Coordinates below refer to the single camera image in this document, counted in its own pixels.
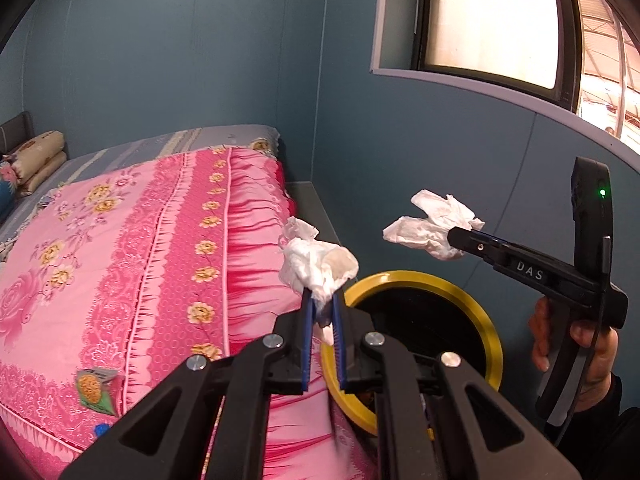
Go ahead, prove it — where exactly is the person's right forearm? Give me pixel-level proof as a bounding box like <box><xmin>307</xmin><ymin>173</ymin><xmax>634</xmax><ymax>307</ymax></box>
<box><xmin>545</xmin><ymin>375</ymin><xmax>640</xmax><ymax>480</ymax></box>

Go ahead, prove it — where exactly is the white tissue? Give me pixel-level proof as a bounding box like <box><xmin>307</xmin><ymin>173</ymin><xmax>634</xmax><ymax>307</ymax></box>
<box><xmin>277</xmin><ymin>216</ymin><xmax>360</xmax><ymax>346</ymax></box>
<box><xmin>382</xmin><ymin>189</ymin><xmax>487</xmax><ymax>262</ymax></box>

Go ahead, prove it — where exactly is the pink floral blanket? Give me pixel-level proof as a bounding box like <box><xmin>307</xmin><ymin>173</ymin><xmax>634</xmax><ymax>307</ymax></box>
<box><xmin>0</xmin><ymin>145</ymin><xmax>381</xmax><ymax>480</ymax></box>

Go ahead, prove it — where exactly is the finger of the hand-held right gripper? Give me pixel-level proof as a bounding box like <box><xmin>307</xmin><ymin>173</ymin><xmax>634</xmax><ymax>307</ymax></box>
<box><xmin>469</xmin><ymin>230</ymin><xmax>522</xmax><ymax>252</ymax></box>
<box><xmin>447</xmin><ymin>226</ymin><xmax>512</xmax><ymax>267</ymax></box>

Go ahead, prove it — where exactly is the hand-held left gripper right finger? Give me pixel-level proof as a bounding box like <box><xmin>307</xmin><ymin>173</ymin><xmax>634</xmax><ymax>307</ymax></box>
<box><xmin>330</xmin><ymin>290</ymin><xmax>583</xmax><ymax>480</ymax></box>

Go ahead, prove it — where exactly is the blue floral folded quilt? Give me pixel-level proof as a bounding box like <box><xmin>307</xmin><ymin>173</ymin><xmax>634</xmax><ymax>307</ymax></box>
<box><xmin>0</xmin><ymin>152</ymin><xmax>17</xmax><ymax>223</ymax></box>

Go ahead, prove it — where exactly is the grey upholstered headboard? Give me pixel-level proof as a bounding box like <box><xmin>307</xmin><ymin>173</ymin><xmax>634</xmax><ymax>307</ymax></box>
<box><xmin>0</xmin><ymin>111</ymin><xmax>35</xmax><ymax>157</ymax></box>

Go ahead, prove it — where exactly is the yellow-rimmed black waste bin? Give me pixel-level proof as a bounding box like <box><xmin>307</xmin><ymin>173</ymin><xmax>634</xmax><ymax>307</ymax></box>
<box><xmin>320</xmin><ymin>270</ymin><xmax>504</xmax><ymax>437</ymax></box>

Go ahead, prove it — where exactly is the beige floral folded quilt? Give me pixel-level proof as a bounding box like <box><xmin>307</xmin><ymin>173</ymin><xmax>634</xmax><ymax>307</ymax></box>
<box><xmin>9</xmin><ymin>131</ymin><xmax>68</xmax><ymax>197</ymax></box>

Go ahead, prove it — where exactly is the window with grey frame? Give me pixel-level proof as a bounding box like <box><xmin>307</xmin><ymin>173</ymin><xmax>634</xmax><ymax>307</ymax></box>
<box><xmin>370</xmin><ymin>0</ymin><xmax>640</xmax><ymax>156</ymax></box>

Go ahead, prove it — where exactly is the person's right hand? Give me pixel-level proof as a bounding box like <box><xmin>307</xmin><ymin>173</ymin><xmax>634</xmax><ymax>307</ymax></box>
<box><xmin>529</xmin><ymin>296</ymin><xmax>621</xmax><ymax>413</ymax></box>

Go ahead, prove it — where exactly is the green snack wrapper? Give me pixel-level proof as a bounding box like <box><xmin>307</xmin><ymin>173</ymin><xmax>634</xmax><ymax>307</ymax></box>
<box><xmin>75</xmin><ymin>366</ymin><xmax>119</xmax><ymax>417</ymax></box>

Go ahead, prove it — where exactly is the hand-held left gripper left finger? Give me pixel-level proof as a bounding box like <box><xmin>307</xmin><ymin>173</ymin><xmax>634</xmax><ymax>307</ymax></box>
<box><xmin>59</xmin><ymin>287</ymin><xmax>316</xmax><ymax>480</ymax></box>

